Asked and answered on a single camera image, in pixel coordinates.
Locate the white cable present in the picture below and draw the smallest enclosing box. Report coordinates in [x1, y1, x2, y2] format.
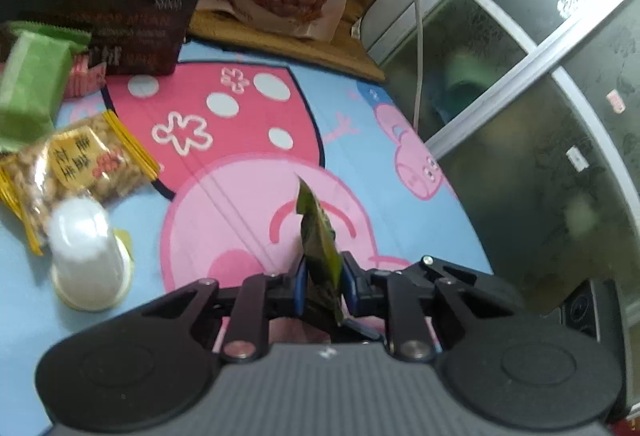
[409, 0, 427, 137]

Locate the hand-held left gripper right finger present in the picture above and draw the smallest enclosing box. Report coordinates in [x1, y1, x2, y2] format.
[341, 252, 524, 363]

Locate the light green snack packet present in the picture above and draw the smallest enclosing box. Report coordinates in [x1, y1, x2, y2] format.
[0, 20, 93, 154]

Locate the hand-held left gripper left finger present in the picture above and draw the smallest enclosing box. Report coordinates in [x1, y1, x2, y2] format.
[141, 253, 308, 363]

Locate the frosted glass window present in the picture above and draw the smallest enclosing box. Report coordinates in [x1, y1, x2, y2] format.
[360, 0, 640, 317]

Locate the cartoon pig printed bedsheet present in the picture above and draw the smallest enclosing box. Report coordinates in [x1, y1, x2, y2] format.
[0, 38, 496, 436]

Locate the black cardboard box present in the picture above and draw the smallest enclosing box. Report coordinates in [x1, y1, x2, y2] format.
[0, 0, 206, 76]

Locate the yellow-edged peanut packet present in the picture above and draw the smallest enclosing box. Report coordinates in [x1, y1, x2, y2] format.
[0, 112, 162, 257]

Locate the white plastic cup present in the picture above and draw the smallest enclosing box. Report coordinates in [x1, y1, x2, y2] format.
[47, 197, 135, 313]

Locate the pink striped snack packet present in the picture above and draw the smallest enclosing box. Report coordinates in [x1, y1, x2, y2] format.
[62, 53, 108, 99]

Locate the dark green snack packet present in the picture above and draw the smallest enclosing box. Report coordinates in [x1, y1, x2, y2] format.
[295, 173, 346, 332]

